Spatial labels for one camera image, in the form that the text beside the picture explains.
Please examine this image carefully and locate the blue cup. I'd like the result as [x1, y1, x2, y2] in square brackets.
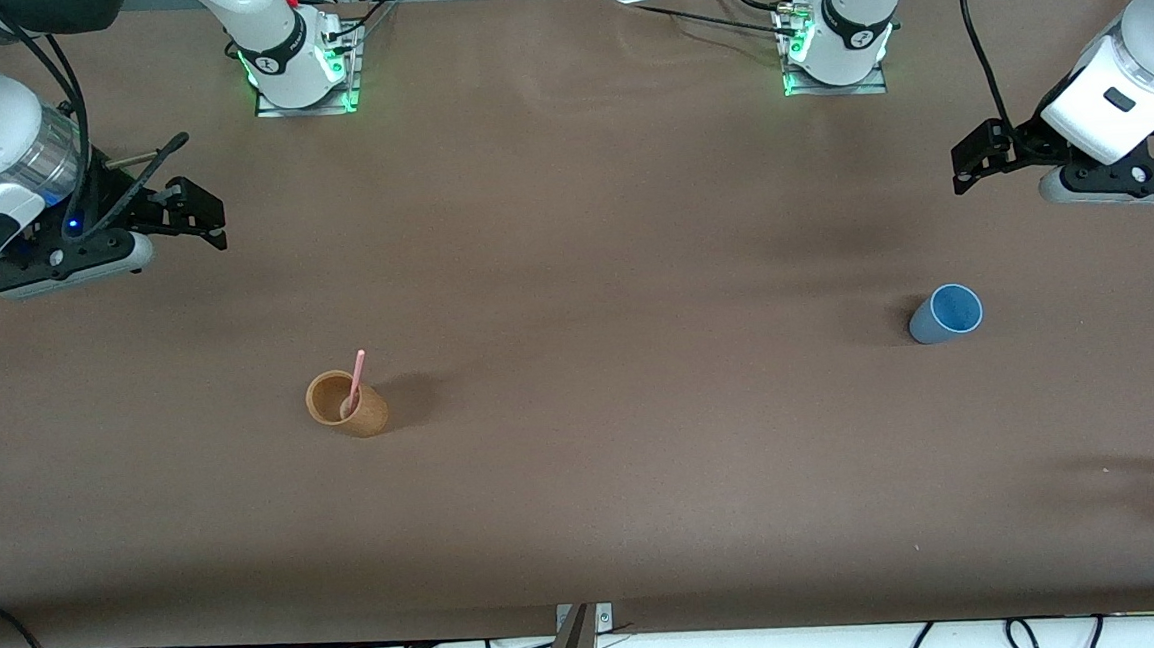
[906, 282, 986, 347]

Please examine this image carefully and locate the pink chopstick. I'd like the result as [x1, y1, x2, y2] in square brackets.
[341, 350, 370, 416]

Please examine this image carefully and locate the brown wooden cup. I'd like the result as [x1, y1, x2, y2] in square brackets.
[303, 367, 390, 442]

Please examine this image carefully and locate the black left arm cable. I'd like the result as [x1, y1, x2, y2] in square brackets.
[958, 0, 1019, 141]

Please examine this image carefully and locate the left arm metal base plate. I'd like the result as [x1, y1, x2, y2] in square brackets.
[776, 0, 890, 100]

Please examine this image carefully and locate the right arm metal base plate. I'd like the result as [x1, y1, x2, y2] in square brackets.
[250, 22, 366, 119]

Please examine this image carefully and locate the black cable across table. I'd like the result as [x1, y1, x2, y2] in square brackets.
[607, 0, 806, 48]

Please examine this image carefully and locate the metal table edge bracket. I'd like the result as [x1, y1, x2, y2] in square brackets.
[554, 602, 615, 635]

